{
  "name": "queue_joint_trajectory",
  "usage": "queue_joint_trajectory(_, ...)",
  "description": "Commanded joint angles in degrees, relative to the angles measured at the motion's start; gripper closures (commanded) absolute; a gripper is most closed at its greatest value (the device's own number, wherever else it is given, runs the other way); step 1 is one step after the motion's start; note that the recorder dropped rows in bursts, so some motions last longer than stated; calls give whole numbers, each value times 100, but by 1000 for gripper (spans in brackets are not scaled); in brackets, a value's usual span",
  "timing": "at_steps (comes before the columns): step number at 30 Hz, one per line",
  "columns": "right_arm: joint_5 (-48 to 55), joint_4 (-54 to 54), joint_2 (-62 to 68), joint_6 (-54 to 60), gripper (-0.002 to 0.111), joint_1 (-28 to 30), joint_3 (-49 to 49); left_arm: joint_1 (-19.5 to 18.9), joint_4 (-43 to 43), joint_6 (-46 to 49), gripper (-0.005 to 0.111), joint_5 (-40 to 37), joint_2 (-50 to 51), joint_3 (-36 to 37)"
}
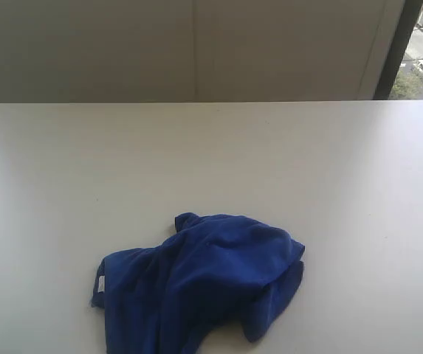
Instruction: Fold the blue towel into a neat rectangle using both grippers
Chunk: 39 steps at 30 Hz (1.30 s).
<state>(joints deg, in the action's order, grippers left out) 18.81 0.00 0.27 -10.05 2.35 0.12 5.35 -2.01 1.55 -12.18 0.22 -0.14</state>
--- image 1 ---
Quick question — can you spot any blue towel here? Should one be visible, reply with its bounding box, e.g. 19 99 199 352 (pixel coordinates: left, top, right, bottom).
91 212 305 353

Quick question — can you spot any dark window frame post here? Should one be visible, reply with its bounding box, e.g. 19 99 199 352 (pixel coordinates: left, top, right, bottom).
373 0 423 100

